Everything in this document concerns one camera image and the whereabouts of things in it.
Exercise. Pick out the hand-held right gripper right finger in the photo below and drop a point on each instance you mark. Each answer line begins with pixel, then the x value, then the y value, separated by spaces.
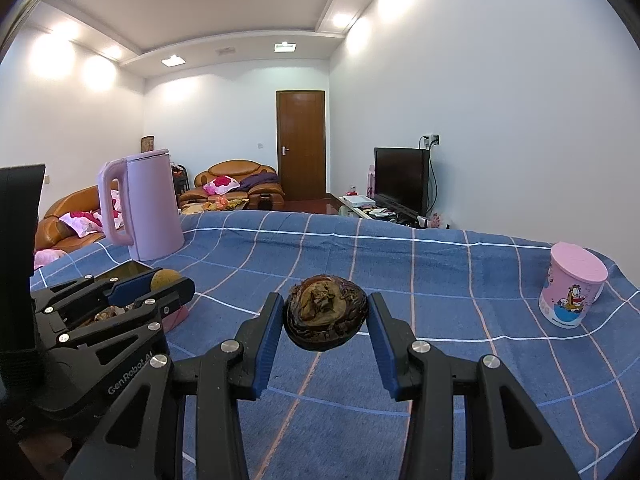
pixel 382 347

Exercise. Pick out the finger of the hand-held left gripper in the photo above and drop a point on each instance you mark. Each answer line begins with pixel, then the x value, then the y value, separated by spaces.
pixel 175 296
pixel 132 287

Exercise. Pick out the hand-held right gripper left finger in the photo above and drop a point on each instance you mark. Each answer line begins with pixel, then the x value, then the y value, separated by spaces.
pixel 267 347

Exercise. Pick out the small green round fruit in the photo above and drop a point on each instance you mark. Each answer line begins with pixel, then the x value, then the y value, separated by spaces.
pixel 166 278

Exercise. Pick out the pink metal tin box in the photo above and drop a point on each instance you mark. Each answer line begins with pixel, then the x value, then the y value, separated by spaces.
pixel 177 317

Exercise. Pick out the dark brown mangosteen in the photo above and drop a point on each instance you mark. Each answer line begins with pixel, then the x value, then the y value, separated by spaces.
pixel 107 316

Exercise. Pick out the dark brown cake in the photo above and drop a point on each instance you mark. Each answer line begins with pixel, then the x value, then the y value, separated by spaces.
pixel 325 312

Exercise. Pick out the white pink flowered pillow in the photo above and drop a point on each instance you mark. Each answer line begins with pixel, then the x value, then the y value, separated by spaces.
pixel 46 258
pixel 220 185
pixel 80 221
pixel 112 212

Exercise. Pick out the pink electric kettle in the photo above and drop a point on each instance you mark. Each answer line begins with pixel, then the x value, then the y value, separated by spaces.
pixel 150 205

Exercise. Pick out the coffee table with fruit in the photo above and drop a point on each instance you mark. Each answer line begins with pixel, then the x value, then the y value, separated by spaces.
pixel 220 205

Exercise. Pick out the blue plaid cloth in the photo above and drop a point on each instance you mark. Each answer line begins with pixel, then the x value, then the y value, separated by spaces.
pixel 450 270

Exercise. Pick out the brown leather sofa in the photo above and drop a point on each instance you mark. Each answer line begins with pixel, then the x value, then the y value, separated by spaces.
pixel 54 210

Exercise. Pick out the dark chair with clothes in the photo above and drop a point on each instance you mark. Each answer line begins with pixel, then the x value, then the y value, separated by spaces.
pixel 179 178

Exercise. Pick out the low television stand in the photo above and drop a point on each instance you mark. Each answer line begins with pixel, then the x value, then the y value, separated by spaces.
pixel 395 216

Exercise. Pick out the brown leather armchair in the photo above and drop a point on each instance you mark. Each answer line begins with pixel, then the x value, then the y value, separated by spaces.
pixel 235 167

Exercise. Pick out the purple blanket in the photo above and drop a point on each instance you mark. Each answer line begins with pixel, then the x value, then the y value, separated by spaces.
pixel 260 181

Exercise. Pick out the tall patterned vase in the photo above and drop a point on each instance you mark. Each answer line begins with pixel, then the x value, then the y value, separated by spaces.
pixel 147 143

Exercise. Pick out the flat white box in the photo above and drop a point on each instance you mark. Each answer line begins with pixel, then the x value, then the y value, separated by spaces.
pixel 358 200

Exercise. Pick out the pink bottle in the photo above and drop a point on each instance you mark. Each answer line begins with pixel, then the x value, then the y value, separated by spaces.
pixel 370 183

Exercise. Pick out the black television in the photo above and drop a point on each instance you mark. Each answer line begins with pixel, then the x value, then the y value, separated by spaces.
pixel 401 180

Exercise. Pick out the brown wooden door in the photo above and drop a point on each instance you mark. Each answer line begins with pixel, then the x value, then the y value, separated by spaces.
pixel 301 145

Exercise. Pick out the pink cartoon mug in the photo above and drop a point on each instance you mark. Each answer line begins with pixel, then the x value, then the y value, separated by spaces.
pixel 570 285

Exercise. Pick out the square recessed ceiling light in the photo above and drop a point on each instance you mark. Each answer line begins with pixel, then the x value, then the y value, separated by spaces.
pixel 172 60
pixel 285 47

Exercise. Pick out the white wall outlet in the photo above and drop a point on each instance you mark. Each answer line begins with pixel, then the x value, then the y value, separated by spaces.
pixel 431 140

